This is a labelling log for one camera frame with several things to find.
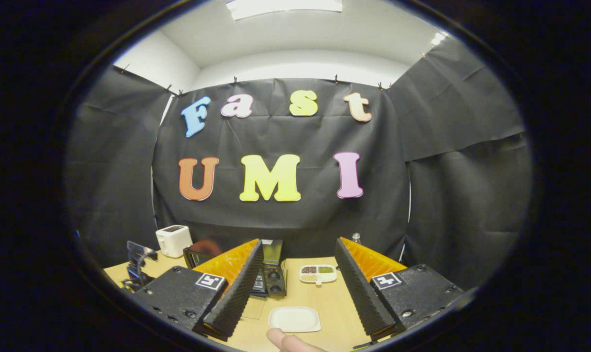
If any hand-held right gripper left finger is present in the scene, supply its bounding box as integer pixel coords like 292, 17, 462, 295
131, 238, 265, 342

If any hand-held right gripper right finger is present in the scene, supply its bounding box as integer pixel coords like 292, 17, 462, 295
334, 237, 467, 342

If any white toaster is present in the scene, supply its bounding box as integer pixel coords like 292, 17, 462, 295
155, 225, 194, 258

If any black electric oven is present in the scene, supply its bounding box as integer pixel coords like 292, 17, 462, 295
184, 239, 287, 321

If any white divided dish of beans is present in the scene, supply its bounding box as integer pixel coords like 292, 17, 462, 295
299, 264, 338, 285

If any large ceiling light panel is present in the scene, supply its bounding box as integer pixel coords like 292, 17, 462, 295
226, 0, 344, 21

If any black backdrop cloth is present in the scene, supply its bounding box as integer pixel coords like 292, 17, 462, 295
66, 37, 533, 294

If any white square plate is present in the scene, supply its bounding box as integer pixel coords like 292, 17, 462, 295
268, 307, 321, 333

